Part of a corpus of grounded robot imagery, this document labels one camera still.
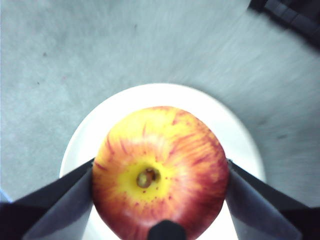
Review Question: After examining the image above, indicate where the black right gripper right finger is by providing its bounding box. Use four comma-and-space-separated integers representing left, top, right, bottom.
225, 159, 320, 240

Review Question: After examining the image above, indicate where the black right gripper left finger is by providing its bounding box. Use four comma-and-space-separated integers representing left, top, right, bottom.
0, 157, 95, 240

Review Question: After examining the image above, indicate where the red yellow apple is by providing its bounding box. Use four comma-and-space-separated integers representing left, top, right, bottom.
91, 106, 230, 240

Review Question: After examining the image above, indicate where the pale yellow plate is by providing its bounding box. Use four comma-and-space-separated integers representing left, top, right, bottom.
59, 83, 266, 240

